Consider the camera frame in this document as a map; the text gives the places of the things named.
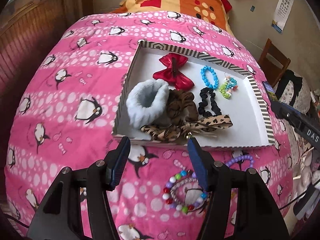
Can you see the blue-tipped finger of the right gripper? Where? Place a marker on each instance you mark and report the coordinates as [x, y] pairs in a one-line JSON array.
[[286, 112]]

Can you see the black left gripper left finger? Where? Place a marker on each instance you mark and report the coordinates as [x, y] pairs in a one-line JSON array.
[[59, 213]]

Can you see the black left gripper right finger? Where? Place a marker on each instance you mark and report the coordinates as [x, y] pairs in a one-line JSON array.
[[257, 214]]

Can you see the black scrunchie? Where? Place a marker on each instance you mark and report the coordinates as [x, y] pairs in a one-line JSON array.
[[208, 106]]

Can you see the leopard print bow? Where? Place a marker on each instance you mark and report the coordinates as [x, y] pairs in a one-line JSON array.
[[206, 126]]

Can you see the brown velvet scrunchie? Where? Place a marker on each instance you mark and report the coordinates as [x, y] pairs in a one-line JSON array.
[[181, 107]]

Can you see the white gloved hand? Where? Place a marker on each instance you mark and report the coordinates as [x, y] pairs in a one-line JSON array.
[[306, 172]]

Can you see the black smartphone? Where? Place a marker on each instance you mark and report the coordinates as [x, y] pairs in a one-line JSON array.
[[269, 91]]

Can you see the white floral black-bow cushion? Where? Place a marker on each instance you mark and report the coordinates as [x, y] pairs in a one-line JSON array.
[[293, 90]]

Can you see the wooden chair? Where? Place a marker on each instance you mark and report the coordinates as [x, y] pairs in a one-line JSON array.
[[273, 63]]

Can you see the pink penguin blanket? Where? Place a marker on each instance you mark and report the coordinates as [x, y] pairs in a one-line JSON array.
[[66, 116]]

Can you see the striped white cardboard tray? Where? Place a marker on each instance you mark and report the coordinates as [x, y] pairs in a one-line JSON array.
[[246, 107]]

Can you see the red satin bow clip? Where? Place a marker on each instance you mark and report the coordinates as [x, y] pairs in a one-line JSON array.
[[171, 74]]

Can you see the light blue fluffy scrunchie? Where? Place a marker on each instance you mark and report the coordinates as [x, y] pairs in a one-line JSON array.
[[146, 102]]

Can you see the wooden headboard panel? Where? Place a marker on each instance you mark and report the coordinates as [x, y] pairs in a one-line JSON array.
[[29, 30]]

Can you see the wall calendar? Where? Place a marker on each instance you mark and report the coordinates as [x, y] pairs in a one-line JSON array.
[[281, 14]]

